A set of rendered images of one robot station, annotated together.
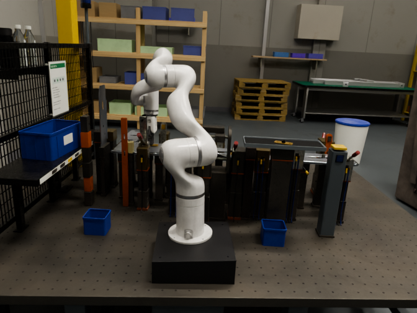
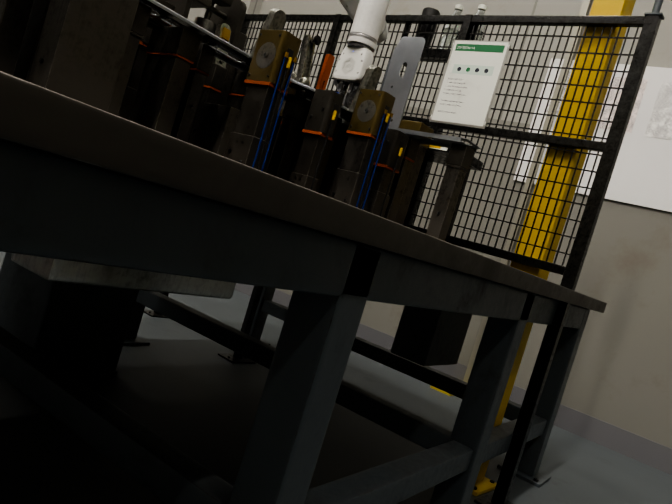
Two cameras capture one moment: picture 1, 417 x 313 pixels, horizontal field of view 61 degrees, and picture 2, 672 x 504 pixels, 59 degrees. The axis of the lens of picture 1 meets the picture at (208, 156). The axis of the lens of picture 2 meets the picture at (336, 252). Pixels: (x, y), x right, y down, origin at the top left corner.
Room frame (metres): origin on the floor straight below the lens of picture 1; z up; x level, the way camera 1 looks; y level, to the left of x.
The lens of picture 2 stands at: (3.15, -0.99, 0.67)
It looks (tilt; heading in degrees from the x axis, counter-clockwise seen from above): 2 degrees down; 127
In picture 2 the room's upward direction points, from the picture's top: 17 degrees clockwise
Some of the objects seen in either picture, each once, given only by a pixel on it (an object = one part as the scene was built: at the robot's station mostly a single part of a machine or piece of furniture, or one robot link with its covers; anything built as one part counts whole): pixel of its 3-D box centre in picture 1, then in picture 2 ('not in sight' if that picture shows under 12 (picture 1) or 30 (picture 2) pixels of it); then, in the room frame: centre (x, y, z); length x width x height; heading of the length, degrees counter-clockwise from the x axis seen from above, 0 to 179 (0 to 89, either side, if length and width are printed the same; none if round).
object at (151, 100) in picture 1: (150, 97); (370, 16); (2.02, 0.34, 1.28); 0.09 x 0.08 x 0.13; 110
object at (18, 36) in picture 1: (19, 45); (452, 31); (1.88, 0.99, 1.53); 0.07 x 0.07 x 0.20
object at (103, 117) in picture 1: (103, 115); (396, 87); (1.99, 0.61, 1.17); 0.12 x 0.01 x 0.34; 179
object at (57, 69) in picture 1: (58, 87); (469, 83); (2.08, 0.89, 1.30); 0.23 x 0.02 x 0.31; 179
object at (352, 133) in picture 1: (349, 141); not in sight; (5.20, -2.09, 0.31); 0.48 x 0.48 x 0.62
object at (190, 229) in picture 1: (190, 213); not in sight; (1.37, 0.07, 0.89); 0.19 x 0.19 x 0.18
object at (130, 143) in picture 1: (130, 173); not in sight; (1.85, 0.42, 0.88); 0.04 x 0.04 x 0.37; 89
